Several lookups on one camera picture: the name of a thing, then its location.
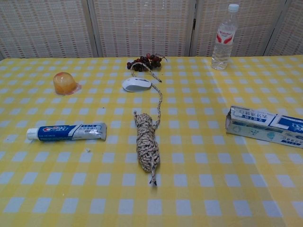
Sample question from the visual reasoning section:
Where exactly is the blue white toothpaste tube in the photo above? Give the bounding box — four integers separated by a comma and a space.
26, 122, 108, 143

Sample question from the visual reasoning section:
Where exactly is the blue white toothpaste box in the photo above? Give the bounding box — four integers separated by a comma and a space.
225, 105, 303, 149

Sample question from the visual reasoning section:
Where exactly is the white computer mouse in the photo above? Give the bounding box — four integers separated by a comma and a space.
121, 76, 152, 93

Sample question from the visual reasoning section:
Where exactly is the dark red grape bunch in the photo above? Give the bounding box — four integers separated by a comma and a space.
126, 53, 169, 73

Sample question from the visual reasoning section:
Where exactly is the yellow white checkered tablecloth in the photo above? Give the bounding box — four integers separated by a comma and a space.
0, 55, 303, 227

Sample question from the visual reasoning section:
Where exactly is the woven folding screen panel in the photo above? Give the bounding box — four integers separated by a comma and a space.
263, 0, 303, 57
0, 0, 99, 60
87, 0, 198, 58
190, 0, 288, 58

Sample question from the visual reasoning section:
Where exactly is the orange jelly cup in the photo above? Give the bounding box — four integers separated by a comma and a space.
53, 71, 82, 96

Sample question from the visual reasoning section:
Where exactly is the clear plastic water bottle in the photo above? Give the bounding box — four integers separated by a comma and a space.
211, 3, 240, 71

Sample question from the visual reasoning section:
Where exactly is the beige speckled rope bundle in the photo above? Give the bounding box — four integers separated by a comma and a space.
130, 61, 164, 188

